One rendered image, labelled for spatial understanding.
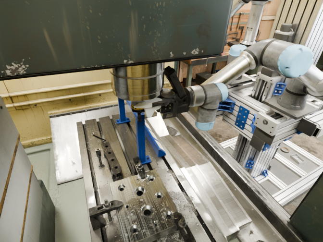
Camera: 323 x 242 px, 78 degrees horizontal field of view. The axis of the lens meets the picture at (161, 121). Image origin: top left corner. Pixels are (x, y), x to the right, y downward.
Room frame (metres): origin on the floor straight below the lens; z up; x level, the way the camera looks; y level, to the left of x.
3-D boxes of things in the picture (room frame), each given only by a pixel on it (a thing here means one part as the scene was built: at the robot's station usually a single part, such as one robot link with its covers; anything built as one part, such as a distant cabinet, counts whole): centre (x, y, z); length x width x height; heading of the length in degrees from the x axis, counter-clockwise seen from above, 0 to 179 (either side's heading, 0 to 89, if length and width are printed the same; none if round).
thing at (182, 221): (0.39, -0.09, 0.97); 0.13 x 0.03 x 0.15; 24
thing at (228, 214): (0.91, -0.21, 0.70); 0.90 x 0.30 x 0.16; 24
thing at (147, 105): (0.54, 0.04, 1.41); 0.09 x 0.03 x 0.06; 127
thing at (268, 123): (1.08, -0.79, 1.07); 0.40 x 0.13 x 0.09; 119
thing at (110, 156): (0.78, 0.27, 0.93); 0.26 x 0.05 x 0.06; 29
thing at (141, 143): (0.81, 0.11, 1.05); 0.10 x 0.05 x 0.30; 114
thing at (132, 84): (0.56, 0.08, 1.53); 0.16 x 0.16 x 0.12
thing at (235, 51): (1.51, -0.55, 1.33); 0.13 x 0.12 x 0.14; 134
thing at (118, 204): (0.46, 0.21, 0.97); 0.13 x 0.03 x 0.15; 114
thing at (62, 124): (1.16, 0.34, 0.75); 0.89 x 0.70 x 0.26; 114
